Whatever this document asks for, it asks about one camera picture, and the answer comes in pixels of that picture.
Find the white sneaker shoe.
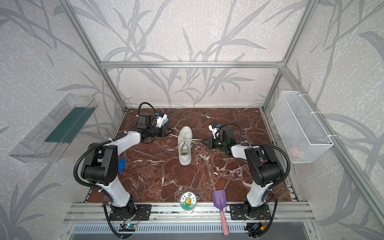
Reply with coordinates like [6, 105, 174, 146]
[178, 126, 193, 166]

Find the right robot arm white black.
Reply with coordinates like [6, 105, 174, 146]
[202, 124, 291, 215]

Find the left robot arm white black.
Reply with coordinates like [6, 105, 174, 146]
[73, 113, 169, 216]

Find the light blue silicone spatula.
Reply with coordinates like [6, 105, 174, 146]
[162, 118, 169, 126]

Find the purple pink toy shovel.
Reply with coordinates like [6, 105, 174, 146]
[212, 190, 230, 237]

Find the pink item in basket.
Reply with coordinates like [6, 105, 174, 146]
[289, 147, 302, 159]

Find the brown slotted litter scoop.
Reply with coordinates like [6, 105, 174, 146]
[271, 182, 292, 202]

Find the green circuit board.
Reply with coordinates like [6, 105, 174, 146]
[118, 223, 138, 233]

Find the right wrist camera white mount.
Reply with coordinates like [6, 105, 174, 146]
[209, 124, 221, 139]

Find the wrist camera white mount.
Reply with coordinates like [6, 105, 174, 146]
[209, 124, 221, 139]
[155, 113, 168, 128]

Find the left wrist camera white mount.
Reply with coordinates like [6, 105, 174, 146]
[155, 113, 168, 128]

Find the blue wooden handled spatula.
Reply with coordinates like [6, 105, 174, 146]
[118, 158, 126, 173]

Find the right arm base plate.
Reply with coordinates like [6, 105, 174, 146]
[229, 204, 272, 221]

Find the white wire mesh basket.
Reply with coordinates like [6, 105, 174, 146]
[271, 91, 334, 164]

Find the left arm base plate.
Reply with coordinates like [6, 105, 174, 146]
[109, 204, 152, 221]

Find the right circuit board with wires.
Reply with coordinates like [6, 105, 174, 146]
[244, 223, 268, 234]

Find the clear plastic wall tray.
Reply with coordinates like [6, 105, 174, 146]
[9, 94, 98, 163]

